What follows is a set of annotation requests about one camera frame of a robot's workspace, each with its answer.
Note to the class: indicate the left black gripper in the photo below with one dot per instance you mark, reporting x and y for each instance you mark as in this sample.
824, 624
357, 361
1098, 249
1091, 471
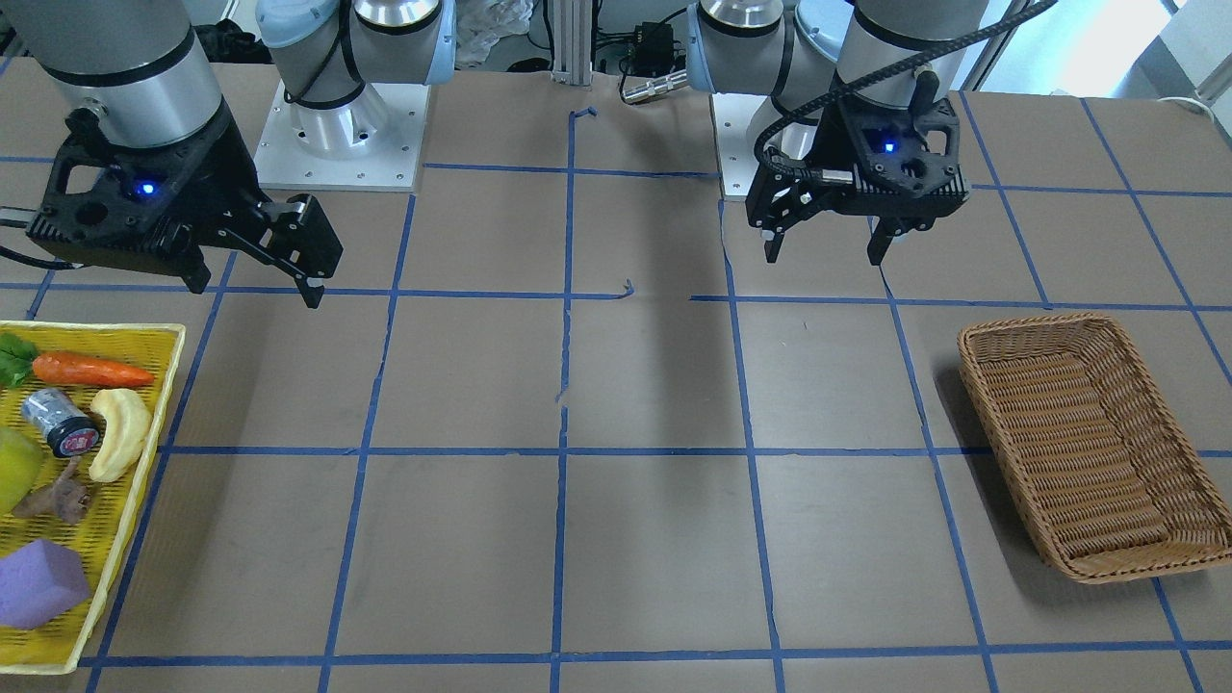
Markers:
830, 144

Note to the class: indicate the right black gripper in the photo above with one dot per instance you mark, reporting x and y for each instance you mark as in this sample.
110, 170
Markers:
214, 166

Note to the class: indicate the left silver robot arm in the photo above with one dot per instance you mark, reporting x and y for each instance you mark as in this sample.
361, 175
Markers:
765, 62

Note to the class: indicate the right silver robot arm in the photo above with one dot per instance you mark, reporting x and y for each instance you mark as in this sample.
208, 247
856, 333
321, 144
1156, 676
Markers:
143, 67

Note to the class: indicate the yellow toy banana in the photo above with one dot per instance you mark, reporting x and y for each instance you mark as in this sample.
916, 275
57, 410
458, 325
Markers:
127, 423

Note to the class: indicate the small dark jar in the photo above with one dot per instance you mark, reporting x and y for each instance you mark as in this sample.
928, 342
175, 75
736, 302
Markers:
67, 431

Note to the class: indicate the orange toy carrot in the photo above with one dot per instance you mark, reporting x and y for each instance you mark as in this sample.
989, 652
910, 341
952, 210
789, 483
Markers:
22, 361

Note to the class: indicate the brown toy figure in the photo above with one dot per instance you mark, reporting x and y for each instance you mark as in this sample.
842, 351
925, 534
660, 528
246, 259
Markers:
65, 498

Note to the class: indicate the purple foam cube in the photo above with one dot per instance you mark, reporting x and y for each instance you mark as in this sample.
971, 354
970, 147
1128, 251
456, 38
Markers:
39, 582

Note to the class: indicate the brown wicker basket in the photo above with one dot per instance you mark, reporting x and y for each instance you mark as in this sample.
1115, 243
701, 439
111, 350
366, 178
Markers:
1105, 481

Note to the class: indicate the aluminium frame post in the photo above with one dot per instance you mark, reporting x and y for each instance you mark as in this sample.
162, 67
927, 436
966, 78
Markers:
572, 24

